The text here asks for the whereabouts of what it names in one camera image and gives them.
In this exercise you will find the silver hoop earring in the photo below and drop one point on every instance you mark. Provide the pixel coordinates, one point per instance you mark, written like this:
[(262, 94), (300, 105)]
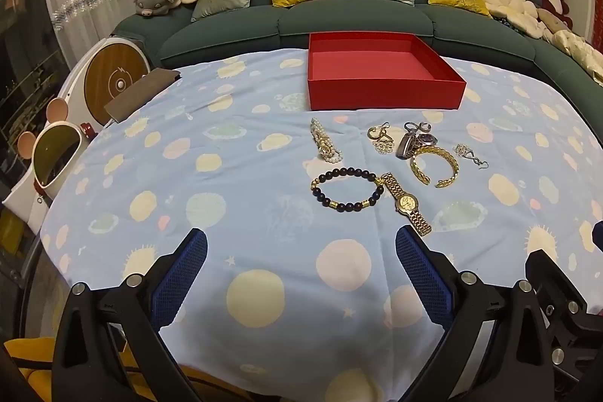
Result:
[(410, 127), (425, 127)]

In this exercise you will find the cream flower-shaped cushion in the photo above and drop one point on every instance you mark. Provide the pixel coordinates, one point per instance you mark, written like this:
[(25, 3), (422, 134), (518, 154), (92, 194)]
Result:
[(511, 6)]

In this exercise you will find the white toy with tinted visor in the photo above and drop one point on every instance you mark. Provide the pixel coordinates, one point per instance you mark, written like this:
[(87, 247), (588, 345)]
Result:
[(52, 157)]

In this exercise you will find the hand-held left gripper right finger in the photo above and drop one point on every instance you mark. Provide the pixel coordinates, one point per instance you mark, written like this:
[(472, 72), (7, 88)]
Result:
[(421, 275)]

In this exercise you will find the brown board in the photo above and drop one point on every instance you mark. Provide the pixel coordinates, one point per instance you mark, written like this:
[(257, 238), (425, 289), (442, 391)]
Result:
[(136, 93)]

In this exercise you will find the gold wristwatch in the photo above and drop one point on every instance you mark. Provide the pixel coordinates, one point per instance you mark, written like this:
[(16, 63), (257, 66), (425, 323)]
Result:
[(406, 203)]

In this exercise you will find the red cardboard box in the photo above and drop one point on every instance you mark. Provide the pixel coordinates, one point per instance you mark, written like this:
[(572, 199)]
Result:
[(377, 93)]

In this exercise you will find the cream quilted cloth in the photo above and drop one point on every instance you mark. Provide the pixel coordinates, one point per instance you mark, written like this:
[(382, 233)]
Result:
[(577, 51)]

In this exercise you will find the green sofa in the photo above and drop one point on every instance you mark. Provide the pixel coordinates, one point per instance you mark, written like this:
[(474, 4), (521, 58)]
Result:
[(226, 39)]

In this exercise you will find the silver wristwatch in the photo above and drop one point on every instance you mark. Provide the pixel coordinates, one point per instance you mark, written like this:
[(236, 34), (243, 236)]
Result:
[(415, 142)]

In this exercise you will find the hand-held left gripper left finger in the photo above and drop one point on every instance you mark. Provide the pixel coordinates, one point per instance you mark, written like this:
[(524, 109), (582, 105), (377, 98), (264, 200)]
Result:
[(183, 270)]

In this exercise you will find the blue planet-print tablecloth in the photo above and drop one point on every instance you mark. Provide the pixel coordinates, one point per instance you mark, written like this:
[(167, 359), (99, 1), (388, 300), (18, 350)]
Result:
[(245, 176)]

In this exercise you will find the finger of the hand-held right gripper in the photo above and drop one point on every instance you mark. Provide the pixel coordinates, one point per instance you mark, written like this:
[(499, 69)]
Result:
[(565, 322)]

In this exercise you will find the white device with wooden disc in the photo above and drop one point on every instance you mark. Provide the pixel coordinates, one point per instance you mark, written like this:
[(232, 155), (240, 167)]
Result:
[(110, 81)]

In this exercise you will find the yellow chair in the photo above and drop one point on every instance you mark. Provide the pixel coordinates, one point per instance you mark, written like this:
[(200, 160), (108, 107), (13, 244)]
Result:
[(33, 364)]

